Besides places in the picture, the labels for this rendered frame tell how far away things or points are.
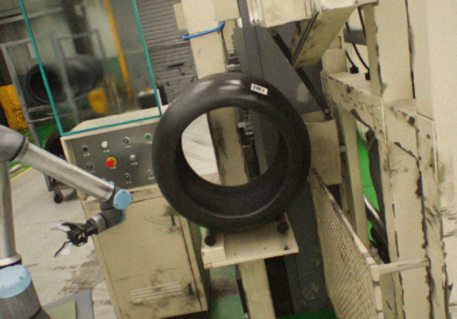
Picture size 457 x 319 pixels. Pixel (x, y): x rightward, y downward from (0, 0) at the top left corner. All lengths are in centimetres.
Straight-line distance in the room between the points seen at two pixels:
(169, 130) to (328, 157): 74
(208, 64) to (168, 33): 930
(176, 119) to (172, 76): 973
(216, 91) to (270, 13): 39
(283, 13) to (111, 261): 183
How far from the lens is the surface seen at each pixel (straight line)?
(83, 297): 223
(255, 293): 227
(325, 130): 190
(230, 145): 194
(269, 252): 173
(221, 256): 173
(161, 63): 1129
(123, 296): 276
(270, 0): 125
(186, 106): 152
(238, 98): 151
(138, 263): 263
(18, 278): 192
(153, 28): 1127
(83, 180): 197
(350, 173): 200
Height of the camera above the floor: 167
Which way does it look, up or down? 15 degrees down
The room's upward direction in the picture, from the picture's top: 11 degrees counter-clockwise
